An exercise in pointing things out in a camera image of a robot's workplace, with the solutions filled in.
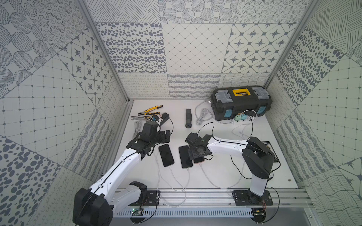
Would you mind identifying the black phone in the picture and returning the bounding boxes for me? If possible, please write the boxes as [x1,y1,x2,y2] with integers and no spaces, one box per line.
[158,144,174,167]
[179,146,193,169]

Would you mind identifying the white charging cable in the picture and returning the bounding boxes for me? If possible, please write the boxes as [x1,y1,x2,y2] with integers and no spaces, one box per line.
[169,167,190,198]
[199,162,249,189]
[155,165,187,207]

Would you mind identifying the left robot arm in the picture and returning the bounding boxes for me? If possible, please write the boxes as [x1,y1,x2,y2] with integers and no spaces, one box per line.
[73,120,172,226]

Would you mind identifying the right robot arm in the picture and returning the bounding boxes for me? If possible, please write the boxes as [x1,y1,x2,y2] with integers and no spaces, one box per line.
[185,133,278,197]

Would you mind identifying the yellow black pliers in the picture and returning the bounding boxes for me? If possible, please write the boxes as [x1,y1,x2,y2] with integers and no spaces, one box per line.
[138,105,163,116]

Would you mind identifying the black power strip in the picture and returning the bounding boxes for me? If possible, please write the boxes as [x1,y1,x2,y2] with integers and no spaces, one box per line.
[159,113,169,126]

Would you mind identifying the black yellow toolbox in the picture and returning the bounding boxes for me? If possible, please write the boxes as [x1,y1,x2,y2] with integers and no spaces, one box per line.
[210,86,272,121]

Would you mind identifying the green white power strip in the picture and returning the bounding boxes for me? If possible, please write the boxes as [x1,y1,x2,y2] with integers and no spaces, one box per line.
[233,114,252,122]

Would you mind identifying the grey cable bundle left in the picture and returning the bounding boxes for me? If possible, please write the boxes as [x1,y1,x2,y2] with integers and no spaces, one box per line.
[132,120,143,139]

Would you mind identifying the dark corrugated hose piece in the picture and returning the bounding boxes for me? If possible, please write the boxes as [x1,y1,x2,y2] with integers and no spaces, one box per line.
[185,108,193,129]

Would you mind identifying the coiled grey cable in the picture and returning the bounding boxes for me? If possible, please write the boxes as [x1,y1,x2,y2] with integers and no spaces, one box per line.
[194,101,216,125]

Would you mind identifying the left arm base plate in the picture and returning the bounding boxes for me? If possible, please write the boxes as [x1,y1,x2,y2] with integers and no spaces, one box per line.
[129,190,160,206]

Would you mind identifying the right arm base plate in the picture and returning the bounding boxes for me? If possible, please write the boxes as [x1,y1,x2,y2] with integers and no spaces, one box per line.
[232,189,273,206]

